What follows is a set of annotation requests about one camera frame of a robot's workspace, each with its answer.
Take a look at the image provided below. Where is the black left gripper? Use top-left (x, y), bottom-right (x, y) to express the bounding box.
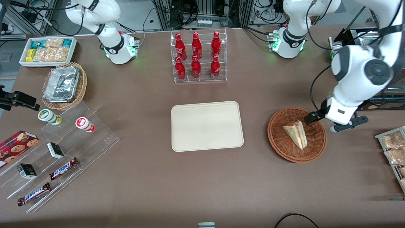
top-left (304, 99), bottom-right (327, 125)

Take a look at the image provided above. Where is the triangular sandwich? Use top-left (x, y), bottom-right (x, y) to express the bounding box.
top-left (282, 120), bottom-right (308, 150)

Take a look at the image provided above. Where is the brown round wicker basket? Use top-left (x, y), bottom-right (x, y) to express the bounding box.
top-left (267, 107), bottom-right (327, 163)

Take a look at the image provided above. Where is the cream plastic tray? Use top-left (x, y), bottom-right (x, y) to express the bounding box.
top-left (171, 101), bottom-right (244, 152)

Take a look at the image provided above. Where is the light oval wicker basket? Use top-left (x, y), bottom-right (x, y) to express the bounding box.
top-left (42, 62), bottom-right (88, 111)

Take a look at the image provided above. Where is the clear bagged fried snack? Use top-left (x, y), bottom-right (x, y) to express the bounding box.
top-left (384, 149), bottom-right (405, 165)
top-left (381, 131), bottom-right (405, 150)

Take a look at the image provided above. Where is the black hot food warmer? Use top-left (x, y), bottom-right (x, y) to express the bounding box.
top-left (328, 27), bottom-right (405, 111)

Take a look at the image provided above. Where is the red cola bottle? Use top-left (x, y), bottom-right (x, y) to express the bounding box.
top-left (211, 31), bottom-right (221, 59)
top-left (191, 32), bottom-right (202, 60)
top-left (175, 33), bottom-right (187, 60)
top-left (191, 55), bottom-right (202, 79)
top-left (175, 56), bottom-right (186, 80)
top-left (210, 55), bottom-right (221, 79)

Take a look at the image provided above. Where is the clear acrylic bottle rack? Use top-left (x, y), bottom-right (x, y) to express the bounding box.
top-left (170, 28), bottom-right (227, 83)

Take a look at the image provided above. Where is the clear acrylic stepped display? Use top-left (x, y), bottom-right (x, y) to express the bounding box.
top-left (0, 101), bottom-right (120, 213)

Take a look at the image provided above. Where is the red lid white cup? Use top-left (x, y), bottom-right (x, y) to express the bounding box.
top-left (75, 117), bottom-right (96, 133)

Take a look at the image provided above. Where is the silver foil container stack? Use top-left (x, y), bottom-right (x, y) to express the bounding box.
top-left (43, 66), bottom-right (80, 103)

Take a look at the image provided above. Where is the Snickers chocolate bar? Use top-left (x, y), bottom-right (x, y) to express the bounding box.
top-left (17, 182), bottom-right (52, 206)
top-left (49, 157), bottom-right (79, 181)

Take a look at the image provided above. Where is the small black carton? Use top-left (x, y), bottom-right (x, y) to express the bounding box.
top-left (16, 163), bottom-right (37, 179)
top-left (47, 142), bottom-right (65, 159)

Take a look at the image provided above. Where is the green lid white cup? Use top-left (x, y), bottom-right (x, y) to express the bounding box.
top-left (38, 109), bottom-right (62, 126)

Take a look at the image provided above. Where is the small rice cracker bag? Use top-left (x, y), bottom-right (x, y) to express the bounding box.
top-left (44, 38), bottom-right (64, 48)

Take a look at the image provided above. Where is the large rice cracker bag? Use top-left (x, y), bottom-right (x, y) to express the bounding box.
top-left (33, 47), bottom-right (70, 62)

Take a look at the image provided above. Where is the white rectangular snack bin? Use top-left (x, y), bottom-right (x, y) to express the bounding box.
top-left (19, 36), bottom-right (78, 68)

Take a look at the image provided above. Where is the red plaid cookie box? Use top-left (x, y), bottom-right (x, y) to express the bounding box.
top-left (0, 130), bottom-right (40, 168)

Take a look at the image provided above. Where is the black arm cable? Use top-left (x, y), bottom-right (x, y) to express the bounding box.
top-left (310, 65), bottom-right (332, 112)

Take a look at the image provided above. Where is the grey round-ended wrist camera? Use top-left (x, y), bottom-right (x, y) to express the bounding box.
top-left (330, 116), bottom-right (369, 132)

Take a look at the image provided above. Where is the grey wire rack tray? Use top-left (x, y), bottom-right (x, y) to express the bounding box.
top-left (375, 126), bottom-right (405, 193)

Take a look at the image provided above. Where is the black table cable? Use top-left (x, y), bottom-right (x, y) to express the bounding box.
top-left (274, 213), bottom-right (320, 228)

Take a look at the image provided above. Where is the black camera clamp mount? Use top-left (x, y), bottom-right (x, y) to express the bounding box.
top-left (0, 85), bottom-right (41, 111)

